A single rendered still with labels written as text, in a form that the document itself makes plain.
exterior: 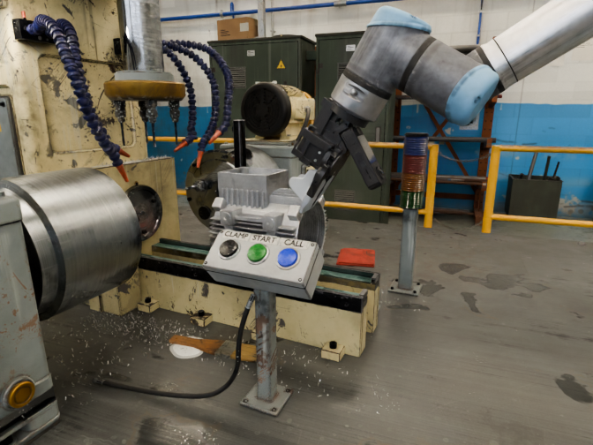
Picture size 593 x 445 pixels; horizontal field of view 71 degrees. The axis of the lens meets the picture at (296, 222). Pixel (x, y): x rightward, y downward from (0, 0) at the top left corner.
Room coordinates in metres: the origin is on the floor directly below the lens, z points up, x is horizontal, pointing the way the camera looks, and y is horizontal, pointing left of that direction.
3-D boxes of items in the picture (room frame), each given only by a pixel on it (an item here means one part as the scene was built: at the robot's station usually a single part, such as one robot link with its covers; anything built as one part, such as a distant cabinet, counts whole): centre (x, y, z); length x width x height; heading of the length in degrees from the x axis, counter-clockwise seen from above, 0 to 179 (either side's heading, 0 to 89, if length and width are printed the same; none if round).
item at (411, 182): (1.05, -0.30, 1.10); 0.06 x 0.06 x 0.04
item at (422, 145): (1.05, -0.30, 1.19); 0.06 x 0.06 x 0.04
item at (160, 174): (1.07, 0.46, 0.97); 0.30 x 0.11 x 0.34; 155
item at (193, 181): (1.30, 0.18, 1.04); 0.41 x 0.25 x 0.25; 155
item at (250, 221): (0.88, 0.06, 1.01); 0.20 x 0.19 x 0.19; 65
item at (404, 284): (1.05, -0.30, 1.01); 0.08 x 0.08 x 0.42; 65
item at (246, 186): (0.90, 0.09, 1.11); 0.12 x 0.11 x 0.07; 65
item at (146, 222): (1.04, 0.40, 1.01); 0.15 x 0.02 x 0.15; 155
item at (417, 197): (1.05, -0.30, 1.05); 0.06 x 0.06 x 0.04
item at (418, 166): (1.05, -0.30, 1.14); 0.06 x 0.06 x 0.04
